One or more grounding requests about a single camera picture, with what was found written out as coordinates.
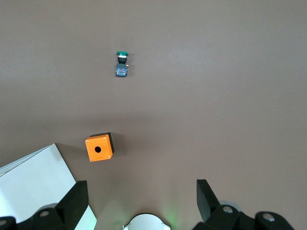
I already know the orange push button enclosure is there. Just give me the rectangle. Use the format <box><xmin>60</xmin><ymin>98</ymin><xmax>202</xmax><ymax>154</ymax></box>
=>
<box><xmin>84</xmin><ymin>131</ymin><xmax>115</xmax><ymax>162</ymax></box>

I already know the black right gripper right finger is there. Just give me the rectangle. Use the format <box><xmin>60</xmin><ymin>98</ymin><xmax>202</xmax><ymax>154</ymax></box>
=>
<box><xmin>193</xmin><ymin>179</ymin><xmax>297</xmax><ymax>230</ymax></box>

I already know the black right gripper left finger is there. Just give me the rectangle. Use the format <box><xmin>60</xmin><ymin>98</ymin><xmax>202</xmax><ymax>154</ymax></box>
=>
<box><xmin>0</xmin><ymin>180</ymin><xmax>88</xmax><ymax>230</ymax></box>

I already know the green push button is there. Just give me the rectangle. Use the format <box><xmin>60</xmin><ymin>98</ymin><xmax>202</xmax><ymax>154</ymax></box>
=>
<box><xmin>114</xmin><ymin>50</ymin><xmax>131</xmax><ymax>78</ymax></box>

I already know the white drawer cabinet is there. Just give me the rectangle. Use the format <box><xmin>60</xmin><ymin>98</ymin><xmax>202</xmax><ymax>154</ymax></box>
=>
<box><xmin>0</xmin><ymin>143</ymin><xmax>98</xmax><ymax>230</ymax></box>

